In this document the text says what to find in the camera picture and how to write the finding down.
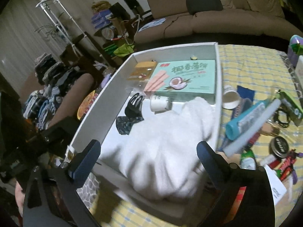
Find dark cushion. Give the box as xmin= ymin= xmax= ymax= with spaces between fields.
xmin=186 ymin=0 xmax=223 ymax=15

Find teal tube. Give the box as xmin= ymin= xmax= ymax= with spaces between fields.
xmin=225 ymin=100 xmax=273 ymax=140

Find pale blue tube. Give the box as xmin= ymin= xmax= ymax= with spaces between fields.
xmin=223 ymin=99 xmax=282 ymax=157

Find brown bag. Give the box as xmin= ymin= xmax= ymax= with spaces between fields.
xmin=92 ymin=0 xmax=110 ymax=11

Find white coat rack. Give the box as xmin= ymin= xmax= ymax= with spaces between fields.
xmin=35 ymin=0 xmax=105 ymax=59

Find beige sofa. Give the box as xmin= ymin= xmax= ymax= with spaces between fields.
xmin=134 ymin=0 xmax=303 ymax=44

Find black hair claw clip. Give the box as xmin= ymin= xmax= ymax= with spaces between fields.
xmin=125 ymin=93 xmax=144 ymax=119

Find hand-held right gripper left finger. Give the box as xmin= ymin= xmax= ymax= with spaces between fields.
xmin=22 ymin=139 xmax=102 ymax=227

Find dark patterned scrunchie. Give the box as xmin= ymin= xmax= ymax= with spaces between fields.
xmin=116 ymin=116 xmax=144 ymax=136

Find black speaker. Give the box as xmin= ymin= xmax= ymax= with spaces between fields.
xmin=123 ymin=0 xmax=140 ymax=13

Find green bag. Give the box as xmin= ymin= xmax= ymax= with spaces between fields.
xmin=104 ymin=39 xmax=135 ymax=57

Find purple green toy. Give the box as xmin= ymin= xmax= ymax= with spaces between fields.
xmin=287 ymin=35 xmax=303 ymax=67

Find small brown box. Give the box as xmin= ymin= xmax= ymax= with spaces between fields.
xmin=260 ymin=122 xmax=281 ymax=136

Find large white storage box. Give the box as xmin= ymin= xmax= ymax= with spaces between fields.
xmin=67 ymin=42 xmax=223 ymax=226

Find blue cloth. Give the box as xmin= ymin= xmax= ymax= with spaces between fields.
xmin=231 ymin=85 xmax=255 ymax=119

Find black box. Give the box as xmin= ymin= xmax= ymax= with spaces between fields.
xmin=109 ymin=2 xmax=129 ymax=20

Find red candy wrapper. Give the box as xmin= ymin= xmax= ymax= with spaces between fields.
xmin=277 ymin=149 xmax=297 ymax=180

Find black hair ties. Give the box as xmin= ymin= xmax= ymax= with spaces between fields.
xmin=275 ymin=109 xmax=290 ymax=126

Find green white packet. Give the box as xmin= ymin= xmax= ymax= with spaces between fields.
xmin=240 ymin=150 xmax=257 ymax=169

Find round black lidded tin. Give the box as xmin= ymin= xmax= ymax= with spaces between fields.
xmin=269 ymin=136 xmax=291 ymax=158

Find pile of clothes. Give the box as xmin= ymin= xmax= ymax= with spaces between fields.
xmin=22 ymin=53 xmax=81 ymax=130

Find round yellow red disc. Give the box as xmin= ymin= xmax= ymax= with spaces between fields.
xmin=77 ymin=90 xmax=98 ymax=120

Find white towel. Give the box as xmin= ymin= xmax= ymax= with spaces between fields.
xmin=98 ymin=96 xmax=216 ymax=202

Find white red small tube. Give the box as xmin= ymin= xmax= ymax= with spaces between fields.
xmin=259 ymin=155 xmax=277 ymax=167

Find small orange box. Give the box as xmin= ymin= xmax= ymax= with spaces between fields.
xmin=135 ymin=61 xmax=158 ymax=76

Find round metal tin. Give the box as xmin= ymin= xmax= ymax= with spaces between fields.
xmin=101 ymin=26 xmax=117 ymax=40

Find blue packages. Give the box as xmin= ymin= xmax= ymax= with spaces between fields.
xmin=91 ymin=9 xmax=113 ymax=29

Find grey patterned pouch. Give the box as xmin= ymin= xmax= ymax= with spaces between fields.
xmin=78 ymin=173 xmax=100 ymax=208

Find papers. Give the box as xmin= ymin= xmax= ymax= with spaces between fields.
xmin=138 ymin=18 xmax=166 ymax=32

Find white card box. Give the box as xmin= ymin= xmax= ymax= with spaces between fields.
xmin=262 ymin=164 xmax=288 ymax=206

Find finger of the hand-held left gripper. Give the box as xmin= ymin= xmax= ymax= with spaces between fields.
xmin=39 ymin=116 xmax=80 ymax=152

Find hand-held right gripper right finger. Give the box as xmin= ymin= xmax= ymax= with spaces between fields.
xmin=196 ymin=141 xmax=276 ymax=227

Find teal cookie box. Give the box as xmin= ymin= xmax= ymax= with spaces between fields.
xmin=144 ymin=60 xmax=216 ymax=104

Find clear glass jar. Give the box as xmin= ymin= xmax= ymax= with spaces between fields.
xmin=127 ymin=68 xmax=154 ymax=93

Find white paper cup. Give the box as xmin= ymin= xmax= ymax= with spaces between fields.
xmin=150 ymin=95 xmax=172 ymax=113
xmin=223 ymin=85 xmax=241 ymax=110

